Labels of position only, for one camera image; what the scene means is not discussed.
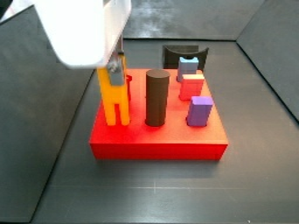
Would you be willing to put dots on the yellow forked square-circle object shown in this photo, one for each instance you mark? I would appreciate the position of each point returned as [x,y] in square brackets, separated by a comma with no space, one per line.
[114,97]

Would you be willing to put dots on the purple hexagonal peg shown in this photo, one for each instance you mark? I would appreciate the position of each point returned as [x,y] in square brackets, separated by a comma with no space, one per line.
[199,111]

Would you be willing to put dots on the light blue notched peg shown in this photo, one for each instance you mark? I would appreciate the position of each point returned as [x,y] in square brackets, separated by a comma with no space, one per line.
[187,67]

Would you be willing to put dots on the red fixture base block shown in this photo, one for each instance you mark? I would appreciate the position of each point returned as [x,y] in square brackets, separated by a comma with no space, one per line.
[173,141]

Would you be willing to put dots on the black curved cradle stand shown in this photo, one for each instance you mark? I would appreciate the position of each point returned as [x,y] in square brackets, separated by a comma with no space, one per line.
[173,52]

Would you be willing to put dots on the dark brown cylinder peg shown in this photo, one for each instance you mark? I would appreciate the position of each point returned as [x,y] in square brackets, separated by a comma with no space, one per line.
[157,94]

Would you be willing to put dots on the red square peg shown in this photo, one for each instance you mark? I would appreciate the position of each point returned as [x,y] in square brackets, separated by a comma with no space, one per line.
[191,86]

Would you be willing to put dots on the red star peg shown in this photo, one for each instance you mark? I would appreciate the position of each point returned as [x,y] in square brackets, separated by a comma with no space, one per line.
[129,79]

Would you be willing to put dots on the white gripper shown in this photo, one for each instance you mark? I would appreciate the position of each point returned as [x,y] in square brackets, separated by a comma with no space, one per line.
[83,29]

